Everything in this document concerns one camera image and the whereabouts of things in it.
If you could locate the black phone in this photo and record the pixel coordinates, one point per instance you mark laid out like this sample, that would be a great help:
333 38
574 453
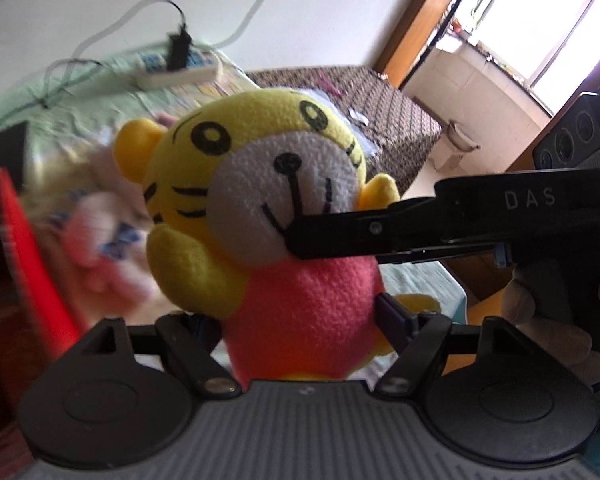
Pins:
10 155

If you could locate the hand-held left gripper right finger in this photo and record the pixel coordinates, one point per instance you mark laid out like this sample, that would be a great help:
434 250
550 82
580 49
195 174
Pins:
395 317

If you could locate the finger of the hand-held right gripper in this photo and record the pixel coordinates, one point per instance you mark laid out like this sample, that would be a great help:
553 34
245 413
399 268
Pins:
340 237

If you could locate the wooden door frame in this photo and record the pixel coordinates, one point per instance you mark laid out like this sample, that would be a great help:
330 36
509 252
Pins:
415 25

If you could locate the yellow tiger plush toy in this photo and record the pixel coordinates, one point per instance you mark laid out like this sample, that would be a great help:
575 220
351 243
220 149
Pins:
290 180

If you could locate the pink small item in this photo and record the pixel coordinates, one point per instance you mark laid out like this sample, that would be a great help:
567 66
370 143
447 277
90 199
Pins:
329 84

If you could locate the white power strip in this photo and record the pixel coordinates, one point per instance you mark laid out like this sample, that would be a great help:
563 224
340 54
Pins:
150 77

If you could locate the white trash bin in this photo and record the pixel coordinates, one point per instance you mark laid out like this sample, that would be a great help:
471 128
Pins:
455 145

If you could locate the red cardboard box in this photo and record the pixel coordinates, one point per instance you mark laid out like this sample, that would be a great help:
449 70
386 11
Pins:
25 260

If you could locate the black power adapter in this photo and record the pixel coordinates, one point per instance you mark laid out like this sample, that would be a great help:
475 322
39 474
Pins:
179 50

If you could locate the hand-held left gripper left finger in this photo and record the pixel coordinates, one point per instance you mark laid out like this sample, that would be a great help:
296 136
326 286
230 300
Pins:
180 340

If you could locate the bright window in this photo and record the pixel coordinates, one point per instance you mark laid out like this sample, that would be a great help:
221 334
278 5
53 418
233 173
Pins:
545 25

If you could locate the person's right hand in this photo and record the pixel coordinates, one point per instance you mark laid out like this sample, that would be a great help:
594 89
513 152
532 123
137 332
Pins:
520 305

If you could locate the pink plush rabbit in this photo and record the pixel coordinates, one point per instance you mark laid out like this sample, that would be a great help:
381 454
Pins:
105 220

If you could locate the brown patterned bed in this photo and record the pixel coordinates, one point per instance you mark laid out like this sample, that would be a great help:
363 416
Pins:
395 125

